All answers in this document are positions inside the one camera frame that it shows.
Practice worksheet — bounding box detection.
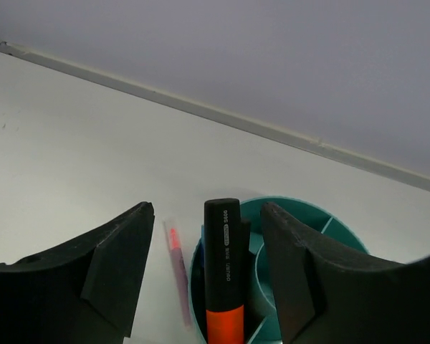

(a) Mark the metal rail table edge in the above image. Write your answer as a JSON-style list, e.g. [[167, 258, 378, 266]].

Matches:
[[0, 42, 430, 192]]

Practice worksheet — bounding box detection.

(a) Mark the black orange highlighter marker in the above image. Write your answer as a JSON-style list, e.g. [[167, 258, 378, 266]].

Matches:
[[204, 198, 244, 343]]

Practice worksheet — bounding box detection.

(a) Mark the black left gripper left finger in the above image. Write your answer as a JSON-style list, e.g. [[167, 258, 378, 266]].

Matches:
[[0, 202, 155, 343]]

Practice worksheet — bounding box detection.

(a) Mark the thin pink pen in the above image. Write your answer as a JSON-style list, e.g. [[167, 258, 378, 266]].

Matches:
[[163, 219, 192, 328]]

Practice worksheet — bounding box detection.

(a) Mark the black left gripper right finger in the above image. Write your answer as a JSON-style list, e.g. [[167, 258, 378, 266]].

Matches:
[[261, 202, 430, 343]]

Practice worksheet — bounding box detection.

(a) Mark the teal round compartment organizer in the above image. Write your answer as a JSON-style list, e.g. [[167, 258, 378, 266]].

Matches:
[[189, 196, 368, 343]]

